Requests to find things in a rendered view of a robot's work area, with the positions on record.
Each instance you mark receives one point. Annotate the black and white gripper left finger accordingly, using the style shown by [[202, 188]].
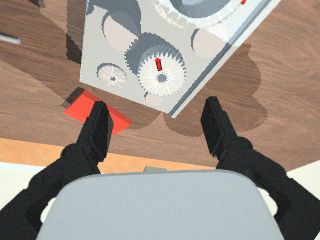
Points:
[[20, 218]]

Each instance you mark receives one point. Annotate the white gear with red arrow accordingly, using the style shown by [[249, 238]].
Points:
[[161, 71]]

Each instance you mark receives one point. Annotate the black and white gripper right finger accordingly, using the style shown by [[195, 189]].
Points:
[[298, 210]]

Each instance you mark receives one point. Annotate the red flat rectangular block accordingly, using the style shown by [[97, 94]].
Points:
[[81, 107]]

